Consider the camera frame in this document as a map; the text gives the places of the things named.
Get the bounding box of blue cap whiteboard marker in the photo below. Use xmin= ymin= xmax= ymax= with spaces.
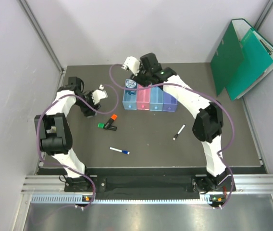
xmin=109 ymin=147 xmax=130 ymax=155

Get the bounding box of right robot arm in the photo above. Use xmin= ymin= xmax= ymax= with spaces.
xmin=124 ymin=53 xmax=235 ymax=193

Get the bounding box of pink plastic bin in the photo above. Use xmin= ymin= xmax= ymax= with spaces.
xmin=136 ymin=84 xmax=150 ymax=110

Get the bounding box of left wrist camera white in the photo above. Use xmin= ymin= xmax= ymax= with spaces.
xmin=91 ymin=84 xmax=108 ymax=105

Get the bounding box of purple plastic bin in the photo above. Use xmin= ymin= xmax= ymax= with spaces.
xmin=162 ymin=92 xmax=177 ymax=112

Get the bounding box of blue slime jar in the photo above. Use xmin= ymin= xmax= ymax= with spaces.
xmin=125 ymin=79 xmax=137 ymax=95

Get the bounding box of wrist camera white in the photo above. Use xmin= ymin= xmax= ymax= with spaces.
xmin=121 ymin=56 xmax=141 ymax=76
xmin=91 ymin=84 xmax=108 ymax=105

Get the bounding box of aluminium rail with cable duct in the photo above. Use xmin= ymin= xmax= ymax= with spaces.
xmin=21 ymin=174 xmax=273 ymax=205

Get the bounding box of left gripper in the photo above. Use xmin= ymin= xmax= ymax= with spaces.
xmin=74 ymin=90 xmax=100 ymax=116

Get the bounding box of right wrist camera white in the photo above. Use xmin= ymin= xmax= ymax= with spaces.
xmin=121 ymin=56 xmax=141 ymax=76

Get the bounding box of green ring binder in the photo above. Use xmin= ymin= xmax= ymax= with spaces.
xmin=211 ymin=18 xmax=273 ymax=99

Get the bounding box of light blue bin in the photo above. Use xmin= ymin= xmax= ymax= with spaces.
xmin=149 ymin=87 xmax=163 ymax=111
xmin=122 ymin=90 xmax=137 ymax=110

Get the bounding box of teal folder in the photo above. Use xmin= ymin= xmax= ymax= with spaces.
xmin=226 ymin=29 xmax=273 ymax=101

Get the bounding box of green cap highlighter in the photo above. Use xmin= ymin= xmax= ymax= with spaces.
xmin=98 ymin=123 xmax=117 ymax=131

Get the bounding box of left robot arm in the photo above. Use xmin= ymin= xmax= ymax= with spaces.
xmin=34 ymin=77 xmax=108 ymax=192

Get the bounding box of orange cap highlighter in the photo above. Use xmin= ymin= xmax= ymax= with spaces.
xmin=105 ymin=114 xmax=117 ymax=126

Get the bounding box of black cap whiteboard marker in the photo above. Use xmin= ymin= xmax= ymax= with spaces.
xmin=173 ymin=124 xmax=186 ymax=141

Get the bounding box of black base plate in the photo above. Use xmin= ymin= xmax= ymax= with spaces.
xmin=37 ymin=167 xmax=223 ymax=195

